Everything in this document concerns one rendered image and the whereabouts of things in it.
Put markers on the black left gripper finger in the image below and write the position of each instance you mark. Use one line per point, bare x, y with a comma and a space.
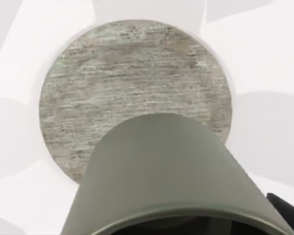
287, 210

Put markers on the grey-green cup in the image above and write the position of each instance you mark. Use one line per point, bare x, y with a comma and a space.
159, 166

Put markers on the round grey wooden coaster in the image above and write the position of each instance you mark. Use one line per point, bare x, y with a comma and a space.
127, 80

